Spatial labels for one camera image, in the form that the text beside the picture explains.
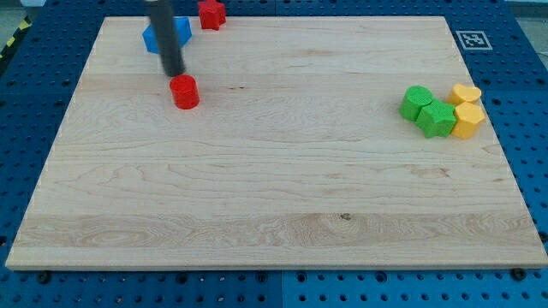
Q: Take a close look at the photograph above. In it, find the red star block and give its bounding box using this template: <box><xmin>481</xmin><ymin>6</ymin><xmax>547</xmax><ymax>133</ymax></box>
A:
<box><xmin>198</xmin><ymin>0</ymin><xmax>226</xmax><ymax>31</ymax></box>

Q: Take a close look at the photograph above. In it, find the green star block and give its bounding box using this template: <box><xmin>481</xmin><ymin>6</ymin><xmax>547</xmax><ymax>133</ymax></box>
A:
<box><xmin>415</xmin><ymin>98</ymin><xmax>456</xmax><ymax>138</ymax></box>

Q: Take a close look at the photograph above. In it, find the red cylinder block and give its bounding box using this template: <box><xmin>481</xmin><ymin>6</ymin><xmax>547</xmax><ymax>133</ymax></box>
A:
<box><xmin>170</xmin><ymin>74</ymin><xmax>200</xmax><ymax>110</ymax></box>

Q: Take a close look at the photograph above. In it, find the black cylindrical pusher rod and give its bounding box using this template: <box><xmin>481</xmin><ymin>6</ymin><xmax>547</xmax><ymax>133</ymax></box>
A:
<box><xmin>145</xmin><ymin>0</ymin><xmax>185</xmax><ymax>77</ymax></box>

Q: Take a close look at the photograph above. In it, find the green cylinder block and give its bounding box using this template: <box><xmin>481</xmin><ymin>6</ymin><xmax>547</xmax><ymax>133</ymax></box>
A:
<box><xmin>399</xmin><ymin>85</ymin><xmax>433</xmax><ymax>121</ymax></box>

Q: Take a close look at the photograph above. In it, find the blue hexagon block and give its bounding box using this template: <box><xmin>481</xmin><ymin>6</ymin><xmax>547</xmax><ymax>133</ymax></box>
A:
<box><xmin>142</xmin><ymin>16</ymin><xmax>192</xmax><ymax>54</ymax></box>

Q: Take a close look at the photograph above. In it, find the yellow heart block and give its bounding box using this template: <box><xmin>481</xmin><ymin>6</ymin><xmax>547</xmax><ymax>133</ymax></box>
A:
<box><xmin>446</xmin><ymin>84</ymin><xmax>482</xmax><ymax>105</ymax></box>

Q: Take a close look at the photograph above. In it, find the yellow hexagon block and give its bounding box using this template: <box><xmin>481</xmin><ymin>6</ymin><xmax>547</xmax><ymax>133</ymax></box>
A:
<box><xmin>450</xmin><ymin>103</ymin><xmax>485</xmax><ymax>139</ymax></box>

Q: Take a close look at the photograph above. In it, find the white fiducial marker tag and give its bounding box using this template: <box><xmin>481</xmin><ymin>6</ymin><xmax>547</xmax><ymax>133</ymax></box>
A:
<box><xmin>456</xmin><ymin>30</ymin><xmax>492</xmax><ymax>50</ymax></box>

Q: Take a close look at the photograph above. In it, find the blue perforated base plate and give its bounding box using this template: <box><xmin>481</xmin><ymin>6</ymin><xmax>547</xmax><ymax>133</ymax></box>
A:
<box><xmin>1</xmin><ymin>0</ymin><xmax>547</xmax><ymax>307</ymax></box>

